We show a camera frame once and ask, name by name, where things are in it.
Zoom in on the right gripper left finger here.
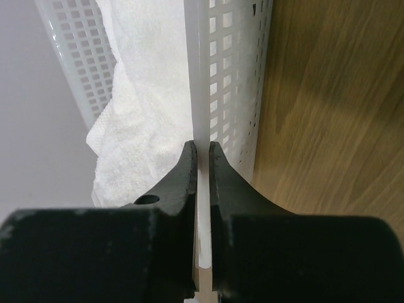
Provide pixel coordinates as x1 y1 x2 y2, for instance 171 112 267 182
1 141 198 302

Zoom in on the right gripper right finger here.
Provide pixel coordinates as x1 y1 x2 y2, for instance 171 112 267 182
209 142 403 302

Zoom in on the white towel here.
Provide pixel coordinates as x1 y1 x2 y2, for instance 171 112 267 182
86 1 193 208

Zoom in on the white perforated plastic basket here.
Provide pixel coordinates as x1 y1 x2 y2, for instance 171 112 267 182
37 1 272 274

